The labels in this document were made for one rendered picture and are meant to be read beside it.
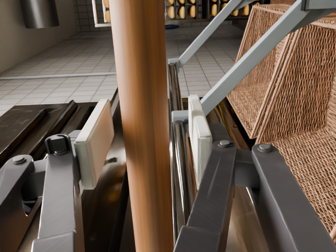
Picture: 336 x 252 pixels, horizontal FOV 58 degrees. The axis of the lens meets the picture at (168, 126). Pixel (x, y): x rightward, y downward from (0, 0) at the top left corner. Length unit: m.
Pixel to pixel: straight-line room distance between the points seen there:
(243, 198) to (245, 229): 0.12
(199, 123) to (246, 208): 0.77
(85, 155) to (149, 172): 0.05
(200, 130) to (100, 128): 0.06
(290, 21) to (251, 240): 0.53
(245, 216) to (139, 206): 0.71
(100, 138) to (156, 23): 0.08
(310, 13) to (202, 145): 0.46
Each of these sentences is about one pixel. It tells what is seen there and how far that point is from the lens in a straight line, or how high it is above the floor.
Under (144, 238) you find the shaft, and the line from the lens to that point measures 0.23.
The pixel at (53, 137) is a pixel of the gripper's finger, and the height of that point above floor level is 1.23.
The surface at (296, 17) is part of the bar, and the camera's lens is 0.57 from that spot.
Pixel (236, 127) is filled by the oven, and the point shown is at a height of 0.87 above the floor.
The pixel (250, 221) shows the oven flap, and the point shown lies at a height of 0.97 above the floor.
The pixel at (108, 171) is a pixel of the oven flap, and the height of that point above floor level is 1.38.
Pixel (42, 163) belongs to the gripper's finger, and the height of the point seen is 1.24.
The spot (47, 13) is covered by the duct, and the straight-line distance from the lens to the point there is 3.27.
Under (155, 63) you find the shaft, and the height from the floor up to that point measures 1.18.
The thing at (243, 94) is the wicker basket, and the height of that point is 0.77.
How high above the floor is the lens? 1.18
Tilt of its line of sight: level
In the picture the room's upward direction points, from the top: 93 degrees counter-clockwise
